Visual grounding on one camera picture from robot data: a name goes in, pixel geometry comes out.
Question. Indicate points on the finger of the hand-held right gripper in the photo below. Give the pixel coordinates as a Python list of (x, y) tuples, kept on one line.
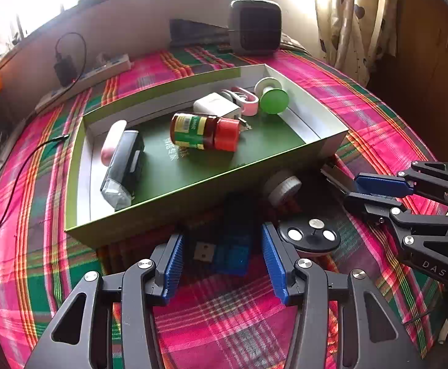
[(381, 184), (366, 203)]

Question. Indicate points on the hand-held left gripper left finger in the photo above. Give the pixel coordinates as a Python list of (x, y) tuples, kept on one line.
[(172, 269)]

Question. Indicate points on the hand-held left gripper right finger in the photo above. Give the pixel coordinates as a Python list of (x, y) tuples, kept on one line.
[(273, 265)]

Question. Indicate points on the black silver stapler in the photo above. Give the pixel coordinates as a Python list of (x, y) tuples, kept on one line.
[(335, 178)]

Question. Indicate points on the blue usb card reader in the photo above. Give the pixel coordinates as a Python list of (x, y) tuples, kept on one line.
[(233, 253)]

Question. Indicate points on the green cardboard box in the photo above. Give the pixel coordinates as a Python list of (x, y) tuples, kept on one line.
[(158, 178)]

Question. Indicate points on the black device with clear end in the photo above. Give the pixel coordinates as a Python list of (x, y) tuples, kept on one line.
[(126, 161)]

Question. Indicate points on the green white suction toy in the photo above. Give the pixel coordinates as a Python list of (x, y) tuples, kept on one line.
[(273, 100)]

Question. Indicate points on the jar with red lid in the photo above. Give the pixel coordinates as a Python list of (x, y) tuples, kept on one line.
[(197, 132)]

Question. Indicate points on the pink eraser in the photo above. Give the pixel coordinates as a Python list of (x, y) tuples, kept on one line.
[(112, 138)]

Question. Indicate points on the white charger adapter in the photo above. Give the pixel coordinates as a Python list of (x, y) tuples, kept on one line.
[(212, 103)]

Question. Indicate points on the black disc with metal studs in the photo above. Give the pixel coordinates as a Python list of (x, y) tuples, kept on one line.
[(304, 244)]

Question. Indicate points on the white ribbed cap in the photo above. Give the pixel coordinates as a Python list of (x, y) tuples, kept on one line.
[(283, 188)]

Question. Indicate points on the spotted cream curtain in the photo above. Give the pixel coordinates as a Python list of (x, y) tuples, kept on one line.
[(358, 19)]

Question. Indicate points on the grey space heater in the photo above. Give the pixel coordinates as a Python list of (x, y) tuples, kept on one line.
[(255, 25)]

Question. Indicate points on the white power strip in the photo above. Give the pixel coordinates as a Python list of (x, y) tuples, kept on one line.
[(93, 73)]

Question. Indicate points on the black charger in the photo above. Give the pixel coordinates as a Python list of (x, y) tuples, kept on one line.
[(65, 70)]

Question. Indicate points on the dark cloth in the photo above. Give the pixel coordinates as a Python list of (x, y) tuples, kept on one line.
[(197, 32)]

